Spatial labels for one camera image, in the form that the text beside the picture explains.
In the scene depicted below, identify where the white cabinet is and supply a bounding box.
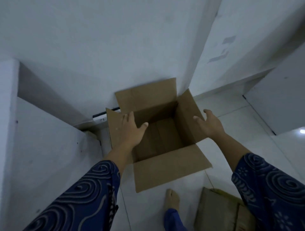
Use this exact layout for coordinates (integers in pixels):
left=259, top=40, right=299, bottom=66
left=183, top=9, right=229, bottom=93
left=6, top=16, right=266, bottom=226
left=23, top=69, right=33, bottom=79
left=0, top=59, right=103, bottom=231

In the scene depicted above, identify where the person's right hand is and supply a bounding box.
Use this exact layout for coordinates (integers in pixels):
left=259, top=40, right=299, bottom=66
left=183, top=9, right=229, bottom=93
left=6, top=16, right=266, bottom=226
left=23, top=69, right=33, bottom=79
left=193, top=109, right=226, bottom=138

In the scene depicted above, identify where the person's left hand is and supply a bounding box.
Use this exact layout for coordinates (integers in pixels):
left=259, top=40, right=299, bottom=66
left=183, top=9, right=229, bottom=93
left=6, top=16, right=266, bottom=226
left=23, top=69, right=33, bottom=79
left=116, top=111, right=149, bottom=150

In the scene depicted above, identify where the person's bare foot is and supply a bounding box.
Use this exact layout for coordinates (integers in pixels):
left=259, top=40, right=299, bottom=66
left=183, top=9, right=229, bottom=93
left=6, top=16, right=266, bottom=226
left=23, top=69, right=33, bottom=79
left=164, top=189, right=180, bottom=213

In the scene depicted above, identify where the person's right forearm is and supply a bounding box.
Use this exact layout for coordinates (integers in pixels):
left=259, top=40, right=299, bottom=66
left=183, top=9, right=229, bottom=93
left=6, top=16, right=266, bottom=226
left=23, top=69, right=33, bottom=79
left=212, top=132, right=305, bottom=231

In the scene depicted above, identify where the white door panel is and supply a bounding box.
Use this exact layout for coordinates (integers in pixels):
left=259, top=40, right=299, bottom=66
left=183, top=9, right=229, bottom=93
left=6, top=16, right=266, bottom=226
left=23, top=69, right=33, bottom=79
left=243, top=43, right=305, bottom=136

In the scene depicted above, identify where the person's left forearm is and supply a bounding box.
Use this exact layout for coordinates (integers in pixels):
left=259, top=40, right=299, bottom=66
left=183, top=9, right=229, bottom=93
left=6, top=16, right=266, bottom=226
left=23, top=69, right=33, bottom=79
left=23, top=145, right=134, bottom=231

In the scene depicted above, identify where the flattened brown cardboard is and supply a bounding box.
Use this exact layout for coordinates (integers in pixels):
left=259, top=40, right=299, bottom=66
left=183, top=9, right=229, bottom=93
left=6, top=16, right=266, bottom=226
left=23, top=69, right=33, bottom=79
left=194, top=187, right=257, bottom=231

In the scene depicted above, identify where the brown cardboard box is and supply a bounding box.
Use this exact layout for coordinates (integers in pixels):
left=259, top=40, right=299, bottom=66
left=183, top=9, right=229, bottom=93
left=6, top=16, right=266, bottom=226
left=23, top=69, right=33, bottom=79
left=105, top=78, right=213, bottom=193

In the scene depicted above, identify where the blue trouser leg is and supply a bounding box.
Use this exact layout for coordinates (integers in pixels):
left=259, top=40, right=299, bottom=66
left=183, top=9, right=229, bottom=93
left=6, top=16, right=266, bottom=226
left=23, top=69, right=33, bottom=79
left=163, top=208, right=189, bottom=231

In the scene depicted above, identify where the black and white bar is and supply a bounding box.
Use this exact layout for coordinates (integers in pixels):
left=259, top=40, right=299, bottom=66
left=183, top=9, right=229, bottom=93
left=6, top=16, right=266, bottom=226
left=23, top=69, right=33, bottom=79
left=92, top=107, right=121, bottom=119

